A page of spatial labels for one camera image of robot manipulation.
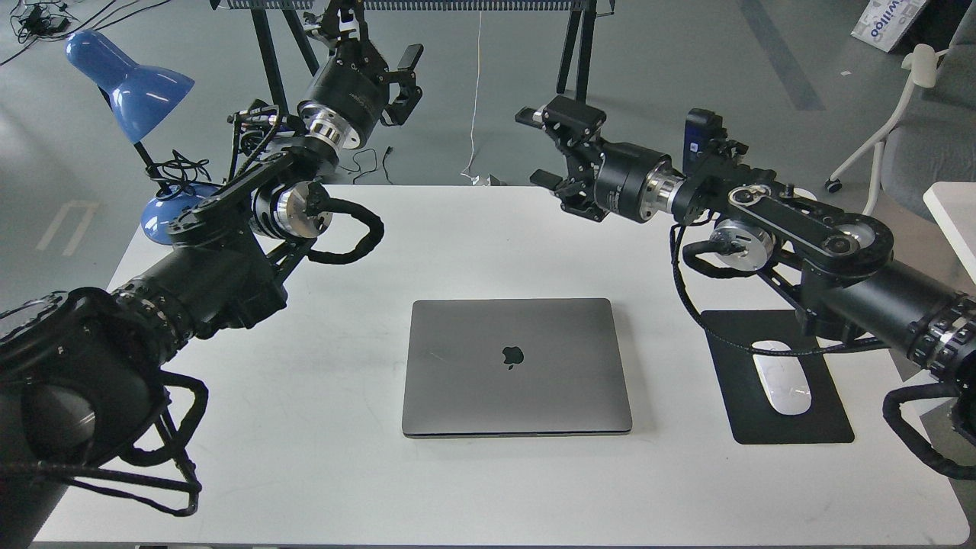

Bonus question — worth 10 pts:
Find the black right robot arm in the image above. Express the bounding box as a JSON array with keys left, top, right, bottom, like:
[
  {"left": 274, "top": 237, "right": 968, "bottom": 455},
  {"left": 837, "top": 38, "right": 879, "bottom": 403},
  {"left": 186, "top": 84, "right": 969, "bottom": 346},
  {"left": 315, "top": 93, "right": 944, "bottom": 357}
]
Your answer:
[{"left": 515, "top": 96, "right": 974, "bottom": 400}]

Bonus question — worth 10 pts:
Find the black metal rack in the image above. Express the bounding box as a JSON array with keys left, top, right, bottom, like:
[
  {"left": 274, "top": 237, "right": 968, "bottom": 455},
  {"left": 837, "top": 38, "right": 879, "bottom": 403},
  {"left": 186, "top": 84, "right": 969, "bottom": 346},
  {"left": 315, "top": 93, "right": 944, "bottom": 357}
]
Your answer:
[{"left": 209, "top": 0, "right": 615, "bottom": 115}]

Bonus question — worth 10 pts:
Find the grey office chair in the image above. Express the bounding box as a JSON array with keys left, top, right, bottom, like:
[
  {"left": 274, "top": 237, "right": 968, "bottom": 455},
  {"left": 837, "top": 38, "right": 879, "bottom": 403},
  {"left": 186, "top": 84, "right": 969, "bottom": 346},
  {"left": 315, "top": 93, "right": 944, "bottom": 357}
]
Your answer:
[{"left": 825, "top": 2, "right": 974, "bottom": 222}]

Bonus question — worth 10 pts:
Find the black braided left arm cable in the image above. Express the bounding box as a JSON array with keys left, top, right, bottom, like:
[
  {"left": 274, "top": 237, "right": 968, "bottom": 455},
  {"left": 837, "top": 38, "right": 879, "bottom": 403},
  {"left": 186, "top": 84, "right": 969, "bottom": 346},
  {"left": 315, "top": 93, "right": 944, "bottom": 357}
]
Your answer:
[{"left": 305, "top": 198, "right": 387, "bottom": 266}]

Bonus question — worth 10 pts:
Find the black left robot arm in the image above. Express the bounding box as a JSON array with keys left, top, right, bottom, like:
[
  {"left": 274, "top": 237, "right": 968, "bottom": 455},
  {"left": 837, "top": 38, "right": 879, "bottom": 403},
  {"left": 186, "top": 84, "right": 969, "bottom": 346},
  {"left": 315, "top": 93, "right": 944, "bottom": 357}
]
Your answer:
[{"left": 2, "top": 1, "right": 424, "bottom": 548}]

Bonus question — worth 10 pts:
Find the grey laptop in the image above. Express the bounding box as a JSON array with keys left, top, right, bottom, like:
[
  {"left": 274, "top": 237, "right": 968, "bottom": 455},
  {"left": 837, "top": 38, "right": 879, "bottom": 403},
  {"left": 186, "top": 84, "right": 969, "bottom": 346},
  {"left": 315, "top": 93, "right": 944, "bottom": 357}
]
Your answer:
[{"left": 401, "top": 297, "right": 632, "bottom": 438}]

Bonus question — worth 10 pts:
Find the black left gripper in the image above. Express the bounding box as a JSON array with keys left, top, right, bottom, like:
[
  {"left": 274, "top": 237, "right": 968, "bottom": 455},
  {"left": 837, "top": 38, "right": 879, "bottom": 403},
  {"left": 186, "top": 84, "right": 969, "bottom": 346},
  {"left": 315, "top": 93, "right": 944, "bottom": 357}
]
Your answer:
[{"left": 299, "top": 1, "right": 424, "bottom": 150}]

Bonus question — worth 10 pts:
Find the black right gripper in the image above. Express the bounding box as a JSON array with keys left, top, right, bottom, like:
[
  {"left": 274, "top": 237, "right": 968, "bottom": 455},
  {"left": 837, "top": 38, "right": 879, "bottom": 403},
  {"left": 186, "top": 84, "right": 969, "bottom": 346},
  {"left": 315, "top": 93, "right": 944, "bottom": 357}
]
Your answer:
[{"left": 515, "top": 96, "right": 684, "bottom": 223}]

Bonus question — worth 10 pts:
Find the black cable bundle on floor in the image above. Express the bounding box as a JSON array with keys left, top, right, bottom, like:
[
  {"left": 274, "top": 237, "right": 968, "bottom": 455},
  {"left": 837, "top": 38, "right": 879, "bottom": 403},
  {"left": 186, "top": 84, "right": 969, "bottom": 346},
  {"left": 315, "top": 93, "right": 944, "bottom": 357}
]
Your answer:
[{"left": 0, "top": 0, "right": 176, "bottom": 68}]

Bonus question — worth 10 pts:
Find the white side table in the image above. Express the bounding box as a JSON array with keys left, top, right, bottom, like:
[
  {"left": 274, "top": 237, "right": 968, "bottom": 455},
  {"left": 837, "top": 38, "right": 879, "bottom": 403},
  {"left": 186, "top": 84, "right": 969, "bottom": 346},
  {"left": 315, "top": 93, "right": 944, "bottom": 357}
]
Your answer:
[{"left": 923, "top": 181, "right": 975, "bottom": 281}]

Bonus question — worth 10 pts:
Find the white hanging cable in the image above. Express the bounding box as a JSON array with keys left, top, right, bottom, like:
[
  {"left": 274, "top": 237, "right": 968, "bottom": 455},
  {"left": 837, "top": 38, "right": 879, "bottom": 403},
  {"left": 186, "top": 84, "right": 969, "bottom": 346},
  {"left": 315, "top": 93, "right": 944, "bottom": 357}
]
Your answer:
[{"left": 460, "top": 11, "right": 493, "bottom": 186}]

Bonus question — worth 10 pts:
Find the black mouse pad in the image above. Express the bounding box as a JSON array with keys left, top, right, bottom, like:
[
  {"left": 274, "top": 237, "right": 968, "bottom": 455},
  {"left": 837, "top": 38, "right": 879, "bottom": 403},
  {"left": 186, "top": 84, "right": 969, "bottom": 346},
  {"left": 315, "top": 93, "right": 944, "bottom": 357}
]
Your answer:
[{"left": 701, "top": 310, "right": 855, "bottom": 445}]

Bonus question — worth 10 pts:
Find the white cardboard box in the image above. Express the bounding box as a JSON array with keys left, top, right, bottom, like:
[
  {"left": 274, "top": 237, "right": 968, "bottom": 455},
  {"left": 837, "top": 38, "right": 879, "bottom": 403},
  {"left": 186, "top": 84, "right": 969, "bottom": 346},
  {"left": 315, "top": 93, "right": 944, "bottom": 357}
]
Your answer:
[{"left": 850, "top": 1, "right": 929, "bottom": 53}]

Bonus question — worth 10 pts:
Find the white computer mouse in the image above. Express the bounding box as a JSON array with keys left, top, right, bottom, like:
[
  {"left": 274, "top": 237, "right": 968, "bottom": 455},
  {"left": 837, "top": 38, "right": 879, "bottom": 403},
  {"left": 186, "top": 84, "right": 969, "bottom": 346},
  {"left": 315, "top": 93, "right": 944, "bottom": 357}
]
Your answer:
[{"left": 753, "top": 352, "right": 812, "bottom": 416}]

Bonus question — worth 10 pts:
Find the blue desk lamp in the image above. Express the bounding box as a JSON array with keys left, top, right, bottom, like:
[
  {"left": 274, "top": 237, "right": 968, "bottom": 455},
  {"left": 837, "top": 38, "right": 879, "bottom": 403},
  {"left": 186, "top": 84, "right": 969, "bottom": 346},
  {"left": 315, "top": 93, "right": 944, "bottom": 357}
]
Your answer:
[{"left": 66, "top": 29, "right": 217, "bottom": 246}]

